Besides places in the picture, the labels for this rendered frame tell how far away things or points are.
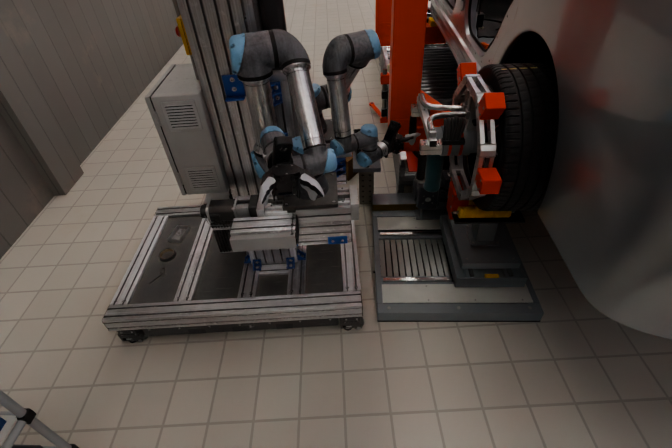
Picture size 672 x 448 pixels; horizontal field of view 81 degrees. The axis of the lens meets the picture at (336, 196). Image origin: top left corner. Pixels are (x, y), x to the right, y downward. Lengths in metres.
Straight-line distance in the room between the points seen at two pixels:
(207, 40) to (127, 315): 1.38
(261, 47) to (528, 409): 1.80
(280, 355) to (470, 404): 0.90
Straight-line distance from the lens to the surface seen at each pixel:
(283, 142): 0.98
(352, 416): 1.95
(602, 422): 2.19
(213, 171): 1.75
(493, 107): 1.60
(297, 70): 1.30
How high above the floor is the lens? 1.82
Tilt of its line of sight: 39 degrees down
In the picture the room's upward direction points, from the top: 4 degrees counter-clockwise
